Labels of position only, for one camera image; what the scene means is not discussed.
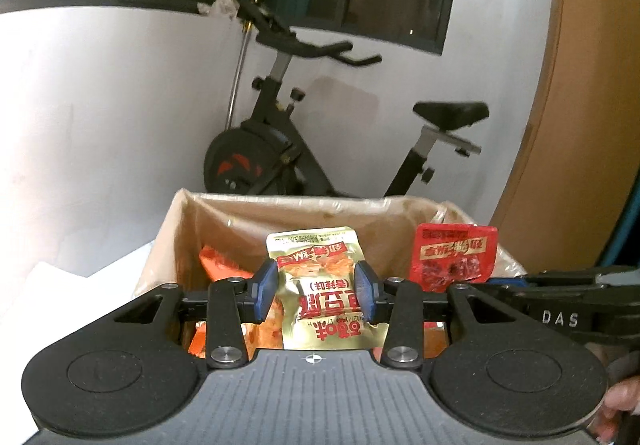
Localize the red snack packet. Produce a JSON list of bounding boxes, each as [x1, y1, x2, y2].
[[410, 222, 500, 293]]

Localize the person's right hand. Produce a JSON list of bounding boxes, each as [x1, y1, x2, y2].
[[595, 355, 640, 443]]

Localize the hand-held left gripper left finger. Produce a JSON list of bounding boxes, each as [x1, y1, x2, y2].
[[112, 259, 278, 371]]

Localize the crumpled white plastic bag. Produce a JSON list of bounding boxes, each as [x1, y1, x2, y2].
[[197, 0, 240, 21]]

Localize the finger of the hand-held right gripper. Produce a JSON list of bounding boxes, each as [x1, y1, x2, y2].
[[525, 266, 638, 287], [485, 275, 532, 300]]

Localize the gold snack packet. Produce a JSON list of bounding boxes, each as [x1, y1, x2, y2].
[[265, 226, 388, 352]]

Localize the cardboard box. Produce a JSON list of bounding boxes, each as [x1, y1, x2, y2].
[[132, 188, 528, 361]]

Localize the black exercise bike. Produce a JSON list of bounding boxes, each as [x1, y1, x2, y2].
[[202, 0, 491, 198]]

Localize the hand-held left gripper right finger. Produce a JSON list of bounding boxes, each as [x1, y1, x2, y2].
[[354, 261, 511, 370]]

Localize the clear plastic liner bag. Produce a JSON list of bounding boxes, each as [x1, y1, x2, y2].
[[132, 188, 528, 306]]

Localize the metal pole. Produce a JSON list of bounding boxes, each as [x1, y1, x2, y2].
[[226, 0, 266, 131]]

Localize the wooden wardrobe panel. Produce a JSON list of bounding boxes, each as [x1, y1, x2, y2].
[[487, 0, 640, 271]]

